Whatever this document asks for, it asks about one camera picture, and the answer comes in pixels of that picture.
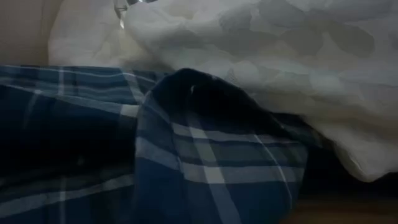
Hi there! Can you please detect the white garment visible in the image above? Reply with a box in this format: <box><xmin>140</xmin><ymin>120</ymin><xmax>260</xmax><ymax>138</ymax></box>
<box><xmin>48</xmin><ymin>0</ymin><xmax>398</xmax><ymax>183</ymax></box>

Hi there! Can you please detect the blue plaid shirt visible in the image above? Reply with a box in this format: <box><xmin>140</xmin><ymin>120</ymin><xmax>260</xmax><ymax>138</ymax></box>
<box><xmin>0</xmin><ymin>64</ymin><xmax>324</xmax><ymax>224</ymax></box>

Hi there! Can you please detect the beige fabric bin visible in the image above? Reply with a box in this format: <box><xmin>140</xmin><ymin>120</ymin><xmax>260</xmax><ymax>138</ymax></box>
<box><xmin>0</xmin><ymin>0</ymin><xmax>66</xmax><ymax>67</ymax></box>

